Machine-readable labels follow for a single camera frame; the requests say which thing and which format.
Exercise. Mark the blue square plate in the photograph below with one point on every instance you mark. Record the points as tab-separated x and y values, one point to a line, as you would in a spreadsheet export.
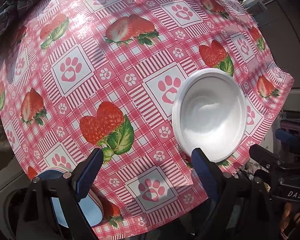
94	218

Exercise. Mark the pink square plate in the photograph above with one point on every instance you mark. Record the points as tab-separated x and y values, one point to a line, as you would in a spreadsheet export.
87	201

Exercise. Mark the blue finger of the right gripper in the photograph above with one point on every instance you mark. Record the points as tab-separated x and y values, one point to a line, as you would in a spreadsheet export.
286	138
262	156

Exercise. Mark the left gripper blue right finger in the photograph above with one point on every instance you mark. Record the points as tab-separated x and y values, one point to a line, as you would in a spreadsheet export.
208	172

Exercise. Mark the white paper bowl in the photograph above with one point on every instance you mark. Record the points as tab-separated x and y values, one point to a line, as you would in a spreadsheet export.
209	112

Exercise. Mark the pink strawberry tablecloth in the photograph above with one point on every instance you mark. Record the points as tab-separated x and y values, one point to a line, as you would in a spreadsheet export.
80	74

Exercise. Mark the washing machine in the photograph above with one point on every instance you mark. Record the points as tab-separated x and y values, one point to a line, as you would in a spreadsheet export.
12	178

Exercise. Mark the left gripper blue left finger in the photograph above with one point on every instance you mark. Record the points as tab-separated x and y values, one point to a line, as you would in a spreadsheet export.
86	172

